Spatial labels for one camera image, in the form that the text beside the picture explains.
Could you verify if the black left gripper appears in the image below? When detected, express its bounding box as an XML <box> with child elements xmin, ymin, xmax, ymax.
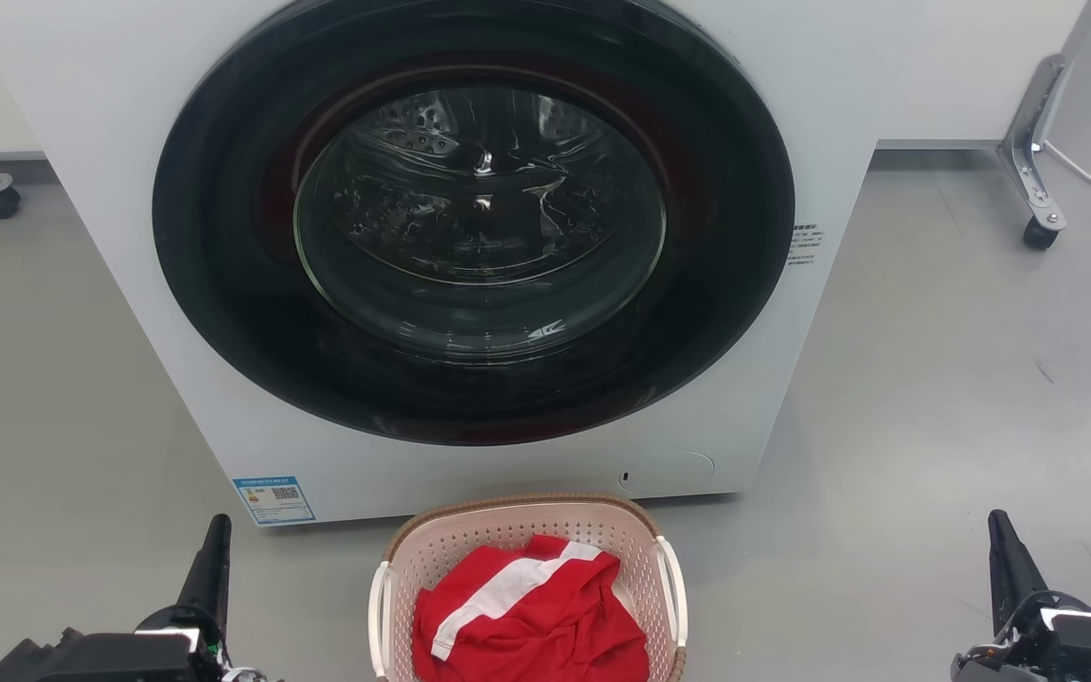
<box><xmin>0</xmin><ymin>514</ymin><xmax>267</xmax><ymax>682</ymax></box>

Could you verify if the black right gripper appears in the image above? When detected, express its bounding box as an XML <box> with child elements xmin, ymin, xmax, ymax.
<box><xmin>949</xmin><ymin>510</ymin><xmax>1091</xmax><ymax>682</ymax></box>

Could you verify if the beige perforated laundry basket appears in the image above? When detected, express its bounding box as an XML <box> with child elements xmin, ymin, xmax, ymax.
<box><xmin>367</xmin><ymin>493</ymin><xmax>689</xmax><ymax>682</ymax></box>

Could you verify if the blue energy label sticker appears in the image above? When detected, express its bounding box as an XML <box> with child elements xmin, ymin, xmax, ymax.
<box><xmin>231</xmin><ymin>475</ymin><xmax>317</xmax><ymax>528</ymax></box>

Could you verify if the dark round washing machine door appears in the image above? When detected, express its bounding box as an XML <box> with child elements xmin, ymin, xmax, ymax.
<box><xmin>152</xmin><ymin>0</ymin><xmax>796</xmax><ymax>447</ymax></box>

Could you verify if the red garment with white stripe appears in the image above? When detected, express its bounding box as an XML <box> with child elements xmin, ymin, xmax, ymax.
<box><xmin>411</xmin><ymin>534</ymin><xmax>652</xmax><ymax>682</ymax></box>

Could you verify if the round white filter cover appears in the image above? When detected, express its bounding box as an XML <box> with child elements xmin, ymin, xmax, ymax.
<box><xmin>616</xmin><ymin>449</ymin><xmax>718</xmax><ymax>496</ymax></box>

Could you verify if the small printed text label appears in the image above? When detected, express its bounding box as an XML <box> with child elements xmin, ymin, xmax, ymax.
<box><xmin>788</xmin><ymin>224</ymin><xmax>827</xmax><ymax>267</ymax></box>

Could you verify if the silver metal partition leg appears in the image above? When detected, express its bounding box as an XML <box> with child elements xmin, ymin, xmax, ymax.
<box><xmin>997</xmin><ymin>0</ymin><xmax>1091</xmax><ymax>234</ymax></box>

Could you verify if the white front-load washing machine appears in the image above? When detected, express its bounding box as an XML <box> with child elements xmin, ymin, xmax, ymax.
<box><xmin>0</xmin><ymin>0</ymin><xmax>937</xmax><ymax>529</ymax></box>

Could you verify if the white partition panel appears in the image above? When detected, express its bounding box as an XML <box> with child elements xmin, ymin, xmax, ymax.
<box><xmin>875</xmin><ymin>0</ymin><xmax>1088</xmax><ymax>150</ymax></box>

